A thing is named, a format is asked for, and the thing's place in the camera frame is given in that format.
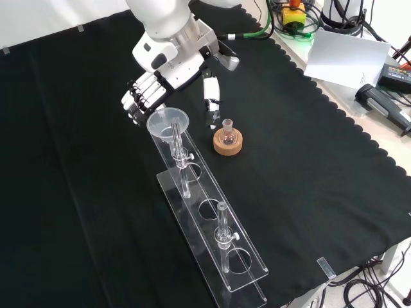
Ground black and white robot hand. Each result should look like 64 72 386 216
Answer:
121 33 223 131

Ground translucent plastic funnel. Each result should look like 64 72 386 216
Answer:
146 108 190 146

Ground clear acrylic funnel stand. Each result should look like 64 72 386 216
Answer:
150 117 269 308

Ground small round-bottom glass flask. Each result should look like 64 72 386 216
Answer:
220 118 238 146

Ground yellow stop button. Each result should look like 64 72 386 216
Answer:
281 0 306 27

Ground black cloth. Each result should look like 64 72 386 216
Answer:
0 0 411 308

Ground pale board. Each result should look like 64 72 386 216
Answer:
303 27 392 90

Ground black handheld device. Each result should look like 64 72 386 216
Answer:
354 83 411 137

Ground black power adapter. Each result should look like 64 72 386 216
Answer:
377 62 411 94

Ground green cable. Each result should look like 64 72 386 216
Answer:
218 24 274 41

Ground cork ring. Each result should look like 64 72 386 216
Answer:
213 127 244 156

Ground black cable bundle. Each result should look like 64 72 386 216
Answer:
327 253 411 308

